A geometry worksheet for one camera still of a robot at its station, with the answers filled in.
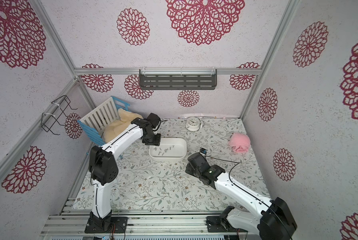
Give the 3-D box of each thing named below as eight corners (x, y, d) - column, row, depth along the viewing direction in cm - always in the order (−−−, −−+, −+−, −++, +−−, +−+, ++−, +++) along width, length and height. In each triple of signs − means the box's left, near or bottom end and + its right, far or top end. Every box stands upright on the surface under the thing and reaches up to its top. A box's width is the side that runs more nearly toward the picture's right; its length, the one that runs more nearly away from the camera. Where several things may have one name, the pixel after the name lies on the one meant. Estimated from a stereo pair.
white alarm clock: (185, 131, 116) (186, 127, 112) (185, 120, 123) (185, 116, 119) (201, 131, 116) (202, 127, 112) (200, 120, 123) (201, 116, 119)
